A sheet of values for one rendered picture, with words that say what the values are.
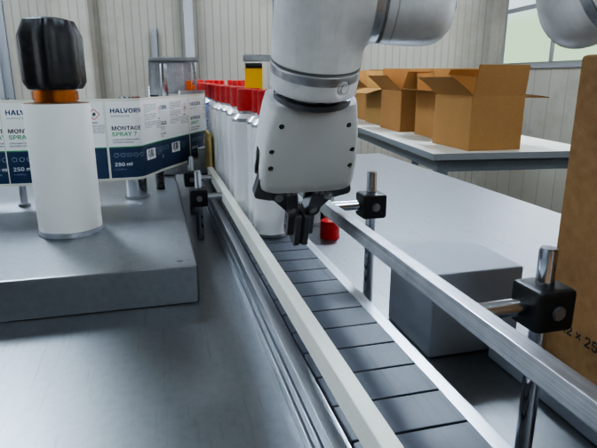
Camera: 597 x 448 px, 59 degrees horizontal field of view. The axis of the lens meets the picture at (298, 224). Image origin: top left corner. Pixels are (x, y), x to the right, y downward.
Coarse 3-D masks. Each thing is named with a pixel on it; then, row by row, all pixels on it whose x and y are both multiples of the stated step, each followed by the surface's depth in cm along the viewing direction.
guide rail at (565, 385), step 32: (352, 224) 53; (384, 256) 46; (416, 288) 40; (448, 288) 37; (480, 320) 32; (512, 352) 29; (544, 352) 28; (544, 384) 27; (576, 384) 25; (576, 416) 25
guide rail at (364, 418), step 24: (240, 216) 74; (264, 264) 57; (288, 288) 49; (288, 312) 47; (312, 336) 40; (336, 360) 37; (336, 384) 35; (360, 384) 34; (360, 408) 31; (360, 432) 31; (384, 432) 29
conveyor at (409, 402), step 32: (288, 256) 68; (320, 288) 58; (288, 320) 50; (320, 320) 50; (352, 320) 50; (352, 352) 45; (384, 352) 45; (320, 384) 40; (384, 384) 40; (416, 384) 40; (384, 416) 36; (416, 416) 36; (448, 416) 36
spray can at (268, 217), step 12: (252, 132) 73; (252, 144) 74; (252, 156) 74; (252, 168) 75; (252, 180) 76; (264, 204) 75; (276, 204) 75; (264, 216) 75; (276, 216) 75; (264, 228) 75; (276, 228) 76
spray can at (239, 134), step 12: (240, 96) 81; (240, 108) 81; (240, 120) 81; (240, 132) 81; (240, 144) 82; (240, 156) 82; (240, 168) 83; (240, 180) 84; (240, 192) 84; (240, 204) 85
